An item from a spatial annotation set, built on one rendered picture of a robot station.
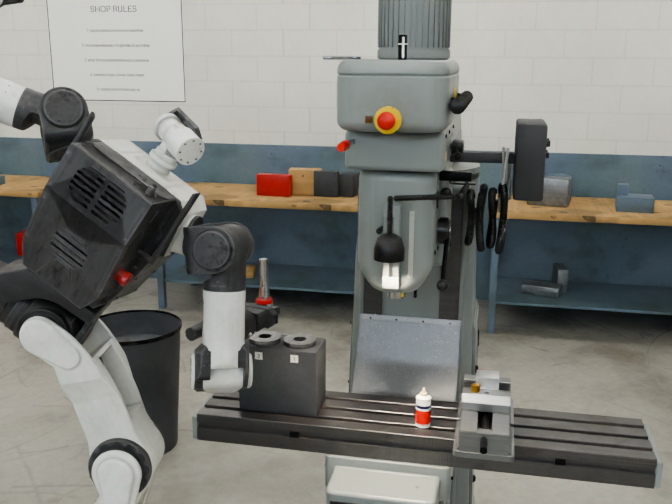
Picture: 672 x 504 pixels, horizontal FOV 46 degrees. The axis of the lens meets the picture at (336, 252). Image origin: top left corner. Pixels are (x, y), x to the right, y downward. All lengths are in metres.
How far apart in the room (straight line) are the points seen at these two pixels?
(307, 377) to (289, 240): 4.47
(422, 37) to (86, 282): 1.08
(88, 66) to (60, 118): 5.35
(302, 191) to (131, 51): 1.94
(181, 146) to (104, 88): 5.36
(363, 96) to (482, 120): 4.44
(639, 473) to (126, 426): 1.24
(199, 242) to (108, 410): 0.47
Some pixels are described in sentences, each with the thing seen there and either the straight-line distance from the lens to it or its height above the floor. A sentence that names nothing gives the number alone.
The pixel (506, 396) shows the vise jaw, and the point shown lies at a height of 1.05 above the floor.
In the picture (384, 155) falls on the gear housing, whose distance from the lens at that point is 1.88.
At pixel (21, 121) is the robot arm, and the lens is 1.77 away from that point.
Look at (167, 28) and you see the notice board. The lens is 6.73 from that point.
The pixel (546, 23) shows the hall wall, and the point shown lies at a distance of 6.19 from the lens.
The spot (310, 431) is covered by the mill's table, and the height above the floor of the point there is 0.92.
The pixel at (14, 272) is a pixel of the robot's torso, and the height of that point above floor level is 1.45.
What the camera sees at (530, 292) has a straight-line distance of 5.85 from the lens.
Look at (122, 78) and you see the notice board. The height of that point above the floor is 1.71.
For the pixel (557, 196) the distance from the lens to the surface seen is 5.72.
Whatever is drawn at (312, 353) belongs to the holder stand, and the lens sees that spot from 2.11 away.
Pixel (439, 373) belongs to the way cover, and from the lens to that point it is 2.45.
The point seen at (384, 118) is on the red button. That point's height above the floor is 1.77.
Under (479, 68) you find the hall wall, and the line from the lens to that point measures 6.18.
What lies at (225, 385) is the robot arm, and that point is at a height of 1.21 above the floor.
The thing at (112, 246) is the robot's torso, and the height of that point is 1.54.
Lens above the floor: 1.89
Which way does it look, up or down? 14 degrees down
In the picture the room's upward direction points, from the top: straight up
